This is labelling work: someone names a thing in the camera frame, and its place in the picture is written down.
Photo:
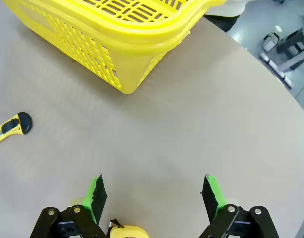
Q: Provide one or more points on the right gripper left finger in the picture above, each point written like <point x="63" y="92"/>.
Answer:
<point x="97" y="198"/>

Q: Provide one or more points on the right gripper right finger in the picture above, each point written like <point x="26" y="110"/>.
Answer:
<point x="211" y="196"/>

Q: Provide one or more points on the yellow plastic shopping basket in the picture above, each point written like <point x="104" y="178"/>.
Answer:
<point x="127" y="69"/>

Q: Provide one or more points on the person torso white top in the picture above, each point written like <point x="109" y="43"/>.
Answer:
<point x="223" y="10"/>

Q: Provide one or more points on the yellow tape measure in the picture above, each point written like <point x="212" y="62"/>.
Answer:
<point x="129" y="231"/>

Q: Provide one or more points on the yellow black utility knife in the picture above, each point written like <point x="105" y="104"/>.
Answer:
<point x="10" y="127"/>

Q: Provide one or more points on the grey machine base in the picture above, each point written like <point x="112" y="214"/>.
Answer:
<point x="288" y="49"/>

